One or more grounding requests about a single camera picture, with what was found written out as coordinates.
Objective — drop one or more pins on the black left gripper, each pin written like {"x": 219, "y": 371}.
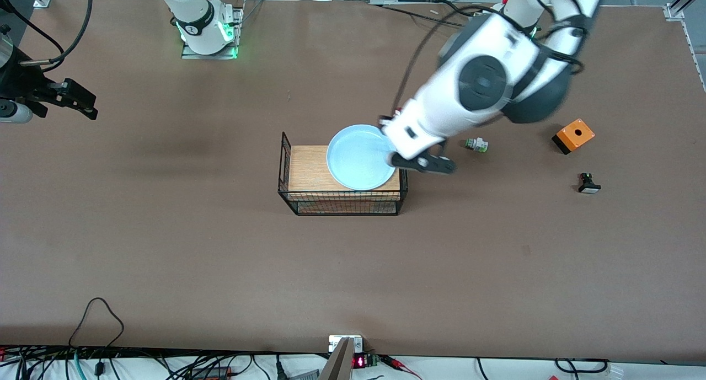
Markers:
{"x": 385, "y": 117}

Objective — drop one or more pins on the orange button enclosure box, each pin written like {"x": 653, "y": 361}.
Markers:
{"x": 573, "y": 136}

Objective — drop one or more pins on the black square white-faced push button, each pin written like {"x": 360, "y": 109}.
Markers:
{"x": 588, "y": 186}

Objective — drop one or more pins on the red digit display module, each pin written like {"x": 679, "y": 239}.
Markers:
{"x": 361, "y": 361}

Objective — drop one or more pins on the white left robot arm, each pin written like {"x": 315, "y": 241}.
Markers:
{"x": 441, "y": 115}

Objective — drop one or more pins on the light blue round plate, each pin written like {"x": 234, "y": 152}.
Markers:
{"x": 356, "y": 159}

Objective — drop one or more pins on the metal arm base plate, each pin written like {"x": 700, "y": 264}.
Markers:
{"x": 238, "y": 38}

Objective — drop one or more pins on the silver camera mount bracket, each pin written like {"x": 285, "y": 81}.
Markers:
{"x": 337, "y": 342}

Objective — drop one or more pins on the wooden rack shelf board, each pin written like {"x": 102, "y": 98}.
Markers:
{"x": 306, "y": 170}

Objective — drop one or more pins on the white green connector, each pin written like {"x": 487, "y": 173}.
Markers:
{"x": 476, "y": 145}

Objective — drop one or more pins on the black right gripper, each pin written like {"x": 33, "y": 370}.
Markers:
{"x": 26, "y": 85}

